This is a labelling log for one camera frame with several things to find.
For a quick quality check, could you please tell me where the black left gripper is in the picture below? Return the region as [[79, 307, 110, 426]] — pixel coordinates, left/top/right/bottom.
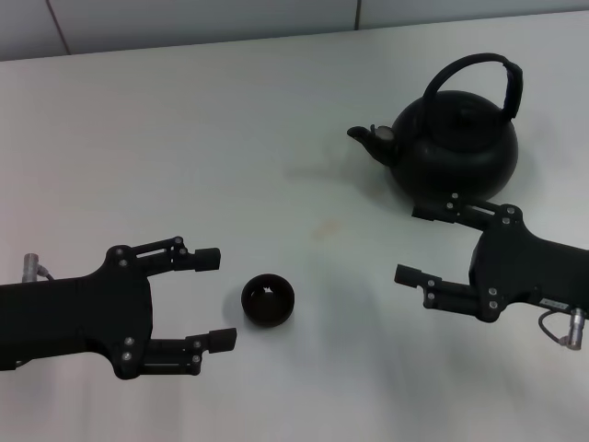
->
[[0, 236, 239, 381]]

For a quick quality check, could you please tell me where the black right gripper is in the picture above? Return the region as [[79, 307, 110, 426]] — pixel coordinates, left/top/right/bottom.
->
[[393, 192, 589, 323]]

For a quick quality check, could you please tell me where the small black teacup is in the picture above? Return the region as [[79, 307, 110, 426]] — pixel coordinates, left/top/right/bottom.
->
[[241, 273, 295, 328]]

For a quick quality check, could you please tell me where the black round teapot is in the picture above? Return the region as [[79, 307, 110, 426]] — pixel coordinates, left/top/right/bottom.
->
[[347, 52, 525, 206]]

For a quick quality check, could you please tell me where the right gripper connector cable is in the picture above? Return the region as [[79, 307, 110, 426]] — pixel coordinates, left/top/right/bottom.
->
[[537, 308, 589, 351]]

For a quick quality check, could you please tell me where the gripper connector cable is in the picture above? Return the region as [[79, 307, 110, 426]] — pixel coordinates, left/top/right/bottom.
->
[[20, 251, 55, 283], [537, 308, 589, 351]]

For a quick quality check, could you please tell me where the left gripper connector cable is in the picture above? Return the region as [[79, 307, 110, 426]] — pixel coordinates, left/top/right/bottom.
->
[[20, 251, 55, 283]]

